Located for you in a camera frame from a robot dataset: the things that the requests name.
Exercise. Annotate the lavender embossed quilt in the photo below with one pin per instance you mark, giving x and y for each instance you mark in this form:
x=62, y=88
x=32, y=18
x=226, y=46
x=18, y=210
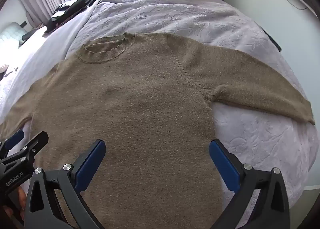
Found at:
x=175, y=16

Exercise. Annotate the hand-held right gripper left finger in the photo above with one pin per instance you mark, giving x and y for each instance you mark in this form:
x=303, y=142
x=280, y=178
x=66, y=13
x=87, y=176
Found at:
x=91, y=164

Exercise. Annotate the pale quilted pillow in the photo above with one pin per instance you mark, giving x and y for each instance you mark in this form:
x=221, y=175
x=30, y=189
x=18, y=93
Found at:
x=10, y=34

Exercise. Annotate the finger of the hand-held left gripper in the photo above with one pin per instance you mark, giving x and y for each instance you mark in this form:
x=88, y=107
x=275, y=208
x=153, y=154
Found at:
x=15, y=139
x=35, y=144

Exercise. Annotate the black plaid-trimmed garment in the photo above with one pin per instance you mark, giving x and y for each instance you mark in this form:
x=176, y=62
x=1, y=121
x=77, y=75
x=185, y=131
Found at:
x=72, y=6

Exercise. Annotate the person's left hand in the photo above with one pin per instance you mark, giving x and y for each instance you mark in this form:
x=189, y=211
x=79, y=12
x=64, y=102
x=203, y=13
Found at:
x=21, y=196

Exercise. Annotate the brown knit sweater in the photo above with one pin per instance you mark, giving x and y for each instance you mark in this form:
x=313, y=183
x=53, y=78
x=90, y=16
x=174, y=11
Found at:
x=150, y=109

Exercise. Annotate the printed cloth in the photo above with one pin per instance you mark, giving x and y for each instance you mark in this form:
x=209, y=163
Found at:
x=6, y=71

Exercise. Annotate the plain lavender bed sheet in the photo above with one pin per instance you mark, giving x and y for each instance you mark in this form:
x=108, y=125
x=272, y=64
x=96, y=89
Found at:
x=50, y=51

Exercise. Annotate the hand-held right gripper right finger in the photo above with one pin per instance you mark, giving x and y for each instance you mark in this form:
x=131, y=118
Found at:
x=223, y=164

